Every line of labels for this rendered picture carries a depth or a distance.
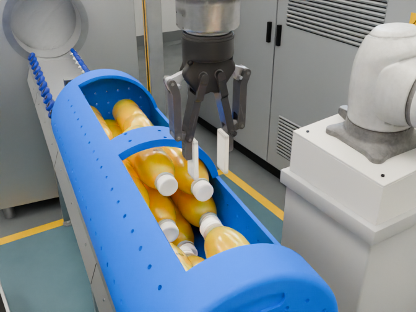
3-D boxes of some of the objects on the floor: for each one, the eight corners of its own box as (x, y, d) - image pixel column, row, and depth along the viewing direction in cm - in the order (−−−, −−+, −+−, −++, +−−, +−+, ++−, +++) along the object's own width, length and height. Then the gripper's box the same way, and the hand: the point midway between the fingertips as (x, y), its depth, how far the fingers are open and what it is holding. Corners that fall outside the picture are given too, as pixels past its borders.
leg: (72, 220, 274) (56, 121, 244) (74, 225, 269) (57, 125, 239) (62, 221, 272) (44, 122, 242) (64, 228, 267) (46, 127, 237)
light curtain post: (169, 257, 245) (150, -123, 164) (173, 265, 240) (155, -124, 159) (158, 260, 243) (132, -123, 162) (161, 268, 238) (137, -124, 157)
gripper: (250, 18, 73) (244, 153, 84) (139, 29, 66) (149, 173, 78) (275, 28, 67) (265, 173, 78) (156, 42, 60) (164, 196, 72)
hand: (208, 156), depth 76 cm, fingers open, 5 cm apart
